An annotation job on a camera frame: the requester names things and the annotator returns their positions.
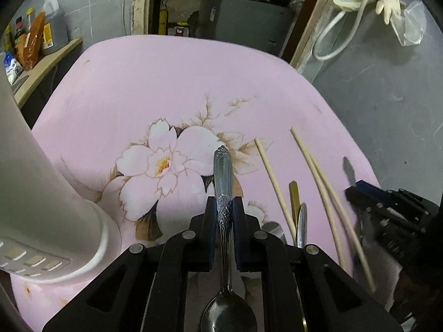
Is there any clear plastic bag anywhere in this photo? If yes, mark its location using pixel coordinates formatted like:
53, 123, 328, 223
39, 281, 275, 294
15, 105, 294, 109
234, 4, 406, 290
390, 1, 427, 46

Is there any wooden chopstick near flower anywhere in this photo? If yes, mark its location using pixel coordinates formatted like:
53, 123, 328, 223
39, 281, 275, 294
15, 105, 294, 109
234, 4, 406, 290
254, 138, 297, 245

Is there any scalloped handle steel utensil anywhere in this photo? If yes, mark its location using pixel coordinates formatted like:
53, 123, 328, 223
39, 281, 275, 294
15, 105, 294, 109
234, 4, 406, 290
342, 157, 357, 186

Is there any wooden chopstick right pair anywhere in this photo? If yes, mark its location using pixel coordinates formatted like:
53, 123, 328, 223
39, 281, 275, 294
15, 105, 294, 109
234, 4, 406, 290
308, 151, 377, 295

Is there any pink floral tablecloth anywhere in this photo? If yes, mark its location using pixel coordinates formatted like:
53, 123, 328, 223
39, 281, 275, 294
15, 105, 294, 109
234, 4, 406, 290
11, 35, 387, 331

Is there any wooden chopstick pair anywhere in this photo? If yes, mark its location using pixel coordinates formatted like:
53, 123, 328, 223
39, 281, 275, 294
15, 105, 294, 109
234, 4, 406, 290
291, 128, 347, 269
308, 151, 377, 295

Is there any orange snack bag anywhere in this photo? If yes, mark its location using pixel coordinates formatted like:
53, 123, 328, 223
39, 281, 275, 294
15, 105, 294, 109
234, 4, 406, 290
17, 11, 45, 71

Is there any blue white packet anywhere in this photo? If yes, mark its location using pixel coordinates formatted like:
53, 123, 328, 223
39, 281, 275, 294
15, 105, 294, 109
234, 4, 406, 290
4, 52, 23, 85

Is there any yellow cylinder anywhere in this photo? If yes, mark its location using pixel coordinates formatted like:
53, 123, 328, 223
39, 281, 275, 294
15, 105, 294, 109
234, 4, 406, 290
158, 9, 168, 35

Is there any grey cabinet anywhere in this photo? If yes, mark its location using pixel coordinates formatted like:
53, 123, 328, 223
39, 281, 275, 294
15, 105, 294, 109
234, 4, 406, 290
196, 0, 294, 56

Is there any wide plain steel spoon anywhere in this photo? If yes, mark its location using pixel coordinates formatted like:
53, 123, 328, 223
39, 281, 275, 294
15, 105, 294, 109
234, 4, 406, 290
261, 221, 287, 243

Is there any large oil jug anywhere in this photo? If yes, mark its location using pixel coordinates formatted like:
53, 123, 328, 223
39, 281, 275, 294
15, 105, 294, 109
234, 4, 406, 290
41, 0, 69, 56

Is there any ornate handle steel spoon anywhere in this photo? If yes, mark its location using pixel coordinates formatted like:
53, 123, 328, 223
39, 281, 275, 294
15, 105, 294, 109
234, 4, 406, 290
200, 146, 257, 331

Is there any white hose loop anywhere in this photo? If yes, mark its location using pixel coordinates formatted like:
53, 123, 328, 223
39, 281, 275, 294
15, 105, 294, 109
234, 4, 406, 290
312, 0, 371, 62

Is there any wooden counter shelf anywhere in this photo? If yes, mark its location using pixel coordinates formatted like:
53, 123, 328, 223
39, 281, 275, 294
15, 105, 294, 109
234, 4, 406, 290
14, 38, 83, 109

